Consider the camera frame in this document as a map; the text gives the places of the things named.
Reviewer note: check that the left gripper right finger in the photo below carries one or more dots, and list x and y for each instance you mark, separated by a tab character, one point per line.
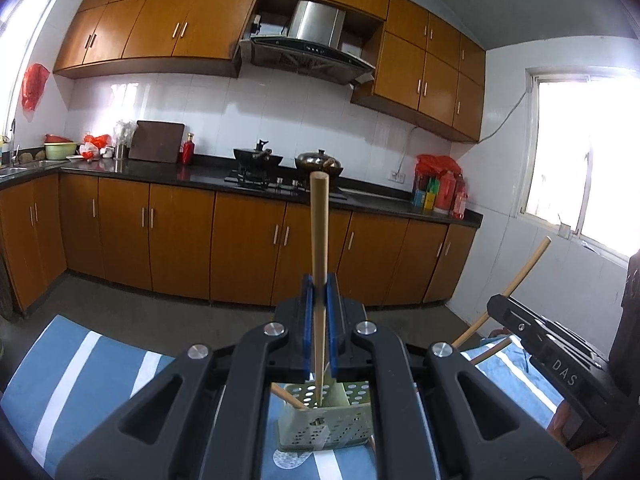
435	415

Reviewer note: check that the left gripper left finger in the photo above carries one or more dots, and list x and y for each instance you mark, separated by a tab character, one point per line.
204	416

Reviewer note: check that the wooden chopstick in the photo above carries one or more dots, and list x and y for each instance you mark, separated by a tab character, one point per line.
319	216
492	351
287	397
521	276

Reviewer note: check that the brown lower kitchen cabinets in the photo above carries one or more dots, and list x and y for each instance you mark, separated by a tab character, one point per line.
216	246

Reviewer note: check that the brown kitchen cabinets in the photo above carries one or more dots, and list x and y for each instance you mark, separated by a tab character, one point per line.
216	246
398	57

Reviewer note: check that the brown upper kitchen cabinets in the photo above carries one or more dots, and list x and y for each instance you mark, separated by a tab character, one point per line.
398	57

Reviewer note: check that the person's right hand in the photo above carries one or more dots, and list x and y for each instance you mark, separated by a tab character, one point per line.
558	421

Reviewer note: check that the green perforated utensil holder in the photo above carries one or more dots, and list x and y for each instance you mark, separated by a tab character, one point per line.
343	419

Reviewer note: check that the blue white striped tablecloth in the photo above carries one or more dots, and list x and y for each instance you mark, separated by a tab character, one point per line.
73	378

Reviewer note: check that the window right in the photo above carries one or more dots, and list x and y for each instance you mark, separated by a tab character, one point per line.
582	163

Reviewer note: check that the window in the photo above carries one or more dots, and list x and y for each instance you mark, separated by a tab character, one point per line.
19	32
582	163

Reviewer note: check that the black countertop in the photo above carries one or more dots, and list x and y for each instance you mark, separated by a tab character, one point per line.
221	175

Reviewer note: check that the red bag and bottles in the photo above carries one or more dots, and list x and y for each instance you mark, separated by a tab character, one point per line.
439	186

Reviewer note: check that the gas stove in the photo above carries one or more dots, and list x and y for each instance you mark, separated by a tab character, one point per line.
275	185

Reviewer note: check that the red bottle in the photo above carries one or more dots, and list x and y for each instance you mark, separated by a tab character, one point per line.
187	150

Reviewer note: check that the wok with lid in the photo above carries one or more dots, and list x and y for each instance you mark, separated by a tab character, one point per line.
318	161

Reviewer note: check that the dark cutting board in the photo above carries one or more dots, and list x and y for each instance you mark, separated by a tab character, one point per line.
156	141

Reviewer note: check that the red plastic bag on counter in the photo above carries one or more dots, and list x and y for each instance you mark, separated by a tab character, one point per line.
94	147

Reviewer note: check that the green basin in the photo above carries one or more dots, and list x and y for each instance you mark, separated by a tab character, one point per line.
60	150

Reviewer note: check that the steel range hood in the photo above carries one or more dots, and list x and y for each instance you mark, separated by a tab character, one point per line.
310	38

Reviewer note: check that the window left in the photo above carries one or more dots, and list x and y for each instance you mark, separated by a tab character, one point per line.
19	32

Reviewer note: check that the wall power socket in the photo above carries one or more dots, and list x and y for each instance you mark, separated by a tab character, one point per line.
397	177

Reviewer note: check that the black wok with handle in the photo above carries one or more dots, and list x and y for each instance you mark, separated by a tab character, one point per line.
258	163

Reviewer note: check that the red bag hanging on wall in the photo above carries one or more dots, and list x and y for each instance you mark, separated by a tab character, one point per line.
34	80

